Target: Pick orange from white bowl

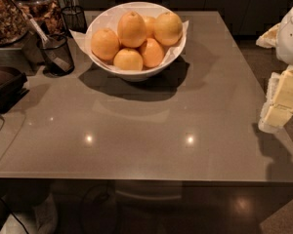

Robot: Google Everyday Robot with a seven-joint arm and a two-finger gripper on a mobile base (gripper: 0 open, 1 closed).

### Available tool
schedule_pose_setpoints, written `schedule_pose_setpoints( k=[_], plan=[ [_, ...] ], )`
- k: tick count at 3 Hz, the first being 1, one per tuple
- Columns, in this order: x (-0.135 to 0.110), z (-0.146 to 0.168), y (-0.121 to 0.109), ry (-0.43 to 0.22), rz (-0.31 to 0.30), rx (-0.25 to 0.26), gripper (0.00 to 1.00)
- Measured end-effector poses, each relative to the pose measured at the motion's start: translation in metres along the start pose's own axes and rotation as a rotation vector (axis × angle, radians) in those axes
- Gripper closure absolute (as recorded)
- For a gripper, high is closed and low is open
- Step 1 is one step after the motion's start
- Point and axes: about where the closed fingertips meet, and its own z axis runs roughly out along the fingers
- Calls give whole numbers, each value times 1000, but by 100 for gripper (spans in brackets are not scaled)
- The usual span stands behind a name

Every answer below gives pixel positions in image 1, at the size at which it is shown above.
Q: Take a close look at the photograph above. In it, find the grey tabletop slab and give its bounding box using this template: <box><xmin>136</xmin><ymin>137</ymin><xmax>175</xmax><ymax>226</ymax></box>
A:
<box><xmin>0</xmin><ymin>12</ymin><xmax>293</xmax><ymax>182</ymax></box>

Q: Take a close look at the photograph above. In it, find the white ceramic bowl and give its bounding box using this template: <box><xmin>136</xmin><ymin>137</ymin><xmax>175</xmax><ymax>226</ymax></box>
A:
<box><xmin>74</xmin><ymin>2</ymin><xmax>188</xmax><ymax>82</ymax></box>

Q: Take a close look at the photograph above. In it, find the near black mesh cup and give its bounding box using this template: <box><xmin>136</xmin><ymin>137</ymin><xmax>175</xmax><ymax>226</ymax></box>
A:
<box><xmin>37</xmin><ymin>34</ymin><xmax>74</xmax><ymax>76</ymax></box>

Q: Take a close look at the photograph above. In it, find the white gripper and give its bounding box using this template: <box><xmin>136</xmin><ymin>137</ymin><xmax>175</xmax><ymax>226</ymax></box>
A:
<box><xmin>256</xmin><ymin>7</ymin><xmax>293</xmax><ymax>134</ymax></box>

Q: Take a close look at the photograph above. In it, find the dark device with cable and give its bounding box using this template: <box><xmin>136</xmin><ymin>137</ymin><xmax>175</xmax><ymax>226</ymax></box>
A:
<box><xmin>0</xmin><ymin>66</ymin><xmax>27</xmax><ymax>113</ymax></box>

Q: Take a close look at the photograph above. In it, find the black mesh cup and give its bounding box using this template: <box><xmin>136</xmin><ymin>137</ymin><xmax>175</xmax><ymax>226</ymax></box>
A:
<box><xmin>37</xmin><ymin>34</ymin><xmax>74</xmax><ymax>76</ymax></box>
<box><xmin>62</xmin><ymin>6</ymin><xmax>88</xmax><ymax>33</ymax></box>

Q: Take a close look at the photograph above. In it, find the far black mesh cup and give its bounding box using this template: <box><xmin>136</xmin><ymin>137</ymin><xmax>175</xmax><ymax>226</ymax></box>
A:
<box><xmin>62</xmin><ymin>6</ymin><xmax>88</xmax><ymax>33</ymax></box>

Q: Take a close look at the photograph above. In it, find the hidden back orange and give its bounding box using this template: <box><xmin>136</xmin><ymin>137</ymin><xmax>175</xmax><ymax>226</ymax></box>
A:
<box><xmin>143</xmin><ymin>16</ymin><xmax>155</xmax><ymax>38</ymax></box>

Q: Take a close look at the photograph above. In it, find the white paper bowl liner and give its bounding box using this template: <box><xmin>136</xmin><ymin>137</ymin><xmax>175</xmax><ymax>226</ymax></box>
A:
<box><xmin>71</xmin><ymin>3</ymin><xmax>188</xmax><ymax>81</ymax></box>

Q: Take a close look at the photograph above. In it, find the large jar of nuts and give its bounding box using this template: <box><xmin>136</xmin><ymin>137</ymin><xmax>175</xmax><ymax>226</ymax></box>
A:
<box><xmin>0</xmin><ymin>0</ymin><xmax>28</xmax><ymax>47</ymax></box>

